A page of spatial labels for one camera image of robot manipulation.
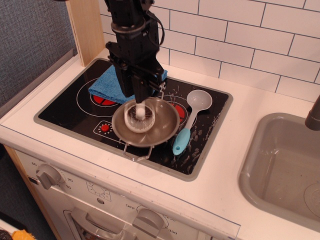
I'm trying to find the grey timer knob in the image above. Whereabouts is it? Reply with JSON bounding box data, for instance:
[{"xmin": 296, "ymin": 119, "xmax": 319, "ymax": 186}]
[{"xmin": 36, "ymin": 164, "xmax": 61, "ymax": 190}]

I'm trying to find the wooden side post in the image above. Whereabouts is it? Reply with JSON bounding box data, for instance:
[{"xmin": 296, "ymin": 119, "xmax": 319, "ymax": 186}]
[{"xmin": 65, "ymin": 0, "xmax": 105, "ymax": 67}]

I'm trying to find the grey toy sink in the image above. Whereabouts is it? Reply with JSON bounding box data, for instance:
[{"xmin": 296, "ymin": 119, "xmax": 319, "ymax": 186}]
[{"xmin": 239, "ymin": 113, "xmax": 320, "ymax": 232}]

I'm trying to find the red stove button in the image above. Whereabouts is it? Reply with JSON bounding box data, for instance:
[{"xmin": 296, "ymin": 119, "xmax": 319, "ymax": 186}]
[{"xmin": 100, "ymin": 124, "xmax": 110, "ymax": 133}]

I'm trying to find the blue folded cloth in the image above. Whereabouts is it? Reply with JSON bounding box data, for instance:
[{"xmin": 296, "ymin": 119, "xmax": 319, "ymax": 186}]
[{"xmin": 88, "ymin": 64, "xmax": 169, "ymax": 105}]

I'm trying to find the black toy stovetop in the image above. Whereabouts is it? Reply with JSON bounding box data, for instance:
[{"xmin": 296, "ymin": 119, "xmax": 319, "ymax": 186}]
[{"xmin": 34, "ymin": 58, "xmax": 233, "ymax": 181}]

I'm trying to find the grey oven door handle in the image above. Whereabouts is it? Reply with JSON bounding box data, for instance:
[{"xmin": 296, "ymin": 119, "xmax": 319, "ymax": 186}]
[{"xmin": 69, "ymin": 208, "xmax": 138, "ymax": 240}]

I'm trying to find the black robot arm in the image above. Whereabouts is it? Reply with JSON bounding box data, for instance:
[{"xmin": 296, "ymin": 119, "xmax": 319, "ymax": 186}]
[{"xmin": 105, "ymin": 0, "xmax": 165, "ymax": 104}]

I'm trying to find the white ladle with blue handle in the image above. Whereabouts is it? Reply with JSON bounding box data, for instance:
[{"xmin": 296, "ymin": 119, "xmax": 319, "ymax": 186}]
[{"xmin": 172, "ymin": 89, "xmax": 213, "ymax": 156}]

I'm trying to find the grey faucet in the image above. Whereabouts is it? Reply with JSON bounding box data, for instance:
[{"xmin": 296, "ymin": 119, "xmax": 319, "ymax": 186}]
[{"xmin": 304, "ymin": 96, "xmax": 320, "ymax": 131}]

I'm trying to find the yellow object at corner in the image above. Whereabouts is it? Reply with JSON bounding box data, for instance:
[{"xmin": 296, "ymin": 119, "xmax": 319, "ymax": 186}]
[{"xmin": 11, "ymin": 230, "xmax": 36, "ymax": 240}]

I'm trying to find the grey oven knob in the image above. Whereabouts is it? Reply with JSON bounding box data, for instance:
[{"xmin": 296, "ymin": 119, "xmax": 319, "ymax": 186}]
[{"xmin": 132, "ymin": 208, "xmax": 165, "ymax": 238}]

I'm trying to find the stainless steel pot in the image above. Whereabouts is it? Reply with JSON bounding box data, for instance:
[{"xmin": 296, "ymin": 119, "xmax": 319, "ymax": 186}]
[{"xmin": 111, "ymin": 97, "xmax": 180, "ymax": 162}]

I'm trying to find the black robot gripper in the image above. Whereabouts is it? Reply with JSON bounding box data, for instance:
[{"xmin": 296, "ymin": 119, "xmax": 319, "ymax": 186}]
[{"xmin": 106, "ymin": 18, "xmax": 167, "ymax": 103}]

